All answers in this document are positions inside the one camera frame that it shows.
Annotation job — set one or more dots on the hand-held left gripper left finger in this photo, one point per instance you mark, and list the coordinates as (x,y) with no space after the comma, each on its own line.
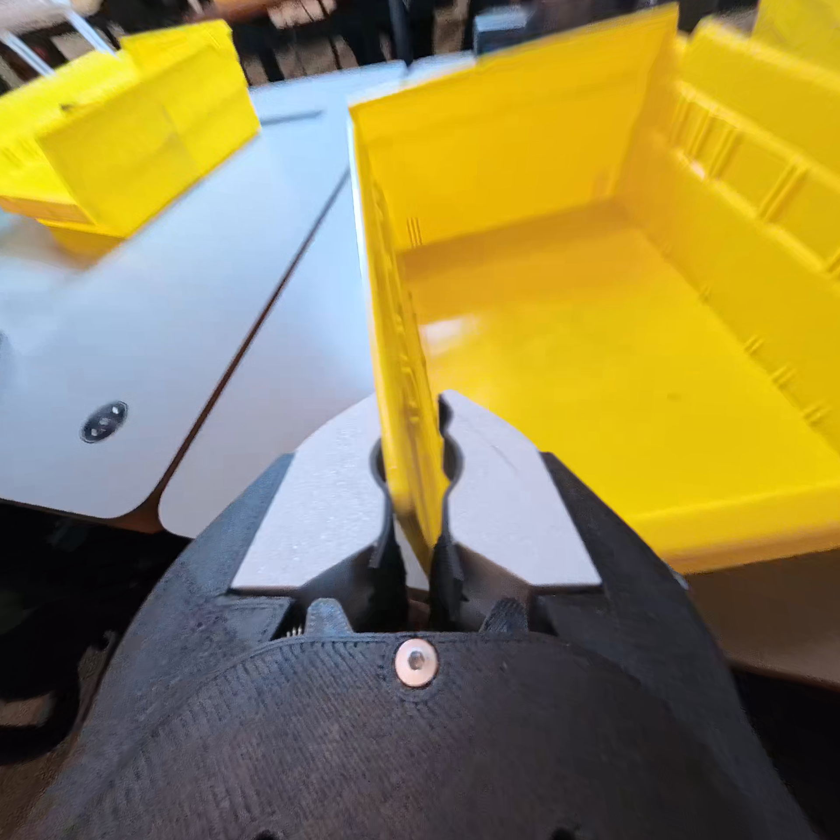
(315,518)

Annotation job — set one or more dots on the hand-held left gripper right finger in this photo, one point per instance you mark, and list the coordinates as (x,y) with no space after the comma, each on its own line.
(518,525)

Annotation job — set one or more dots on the yellow plastic bin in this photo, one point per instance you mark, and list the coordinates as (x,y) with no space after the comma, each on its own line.
(774,98)
(590,328)
(144,144)

